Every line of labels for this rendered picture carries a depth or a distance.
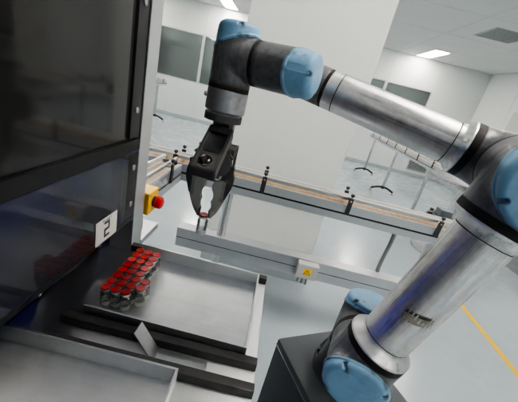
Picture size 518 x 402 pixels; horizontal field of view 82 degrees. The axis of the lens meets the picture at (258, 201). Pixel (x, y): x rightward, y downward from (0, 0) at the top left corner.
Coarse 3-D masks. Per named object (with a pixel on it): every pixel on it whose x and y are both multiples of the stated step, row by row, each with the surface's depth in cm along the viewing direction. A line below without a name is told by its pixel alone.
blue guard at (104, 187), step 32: (128, 160) 71; (32, 192) 44; (64, 192) 51; (96, 192) 60; (0, 224) 40; (32, 224) 45; (64, 224) 53; (0, 256) 41; (32, 256) 47; (64, 256) 55; (0, 288) 42; (32, 288) 49
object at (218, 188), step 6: (216, 186) 59; (222, 186) 59; (216, 192) 59; (222, 192) 59; (216, 198) 60; (222, 198) 60; (216, 204) 60; (210, 210) 61; (216, 210) 61; (210, 216) 62
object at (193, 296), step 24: (168, 264) 84; (192, 264) 84; (216, 264) 84; (168, 288) 75; (192, 288) 77; (216, 288) 79; (240, 288) 81; (96, 312) 60; (120, 312) 64; (144, 312) 66; (168, 312) 68; (192, 312) 69; (216, 312) 71; (240, 312) 73; (192, 336) 60; (216, 336) 65; (240, 336) 66
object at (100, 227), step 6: (108, 216) 67; (114, 216) 70; (102, 222) 66; (114, 222) 71; (96, 228) 64; (102, 228) 66; (114, 228) 72; (96, 234) 64; (102, 234) 67; (108, 234) 70; (96, 240) 65; (102, 240) 68; (96, 246) 66
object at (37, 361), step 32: (0, 352) 51; (32, 352) 52; (64, 352) 53; (96, 352) 52; (0, 384) 46; (32, 384) 47; (64, 384) 49; (96, 384) 50; (128, 384) 51; (160, 384) 52
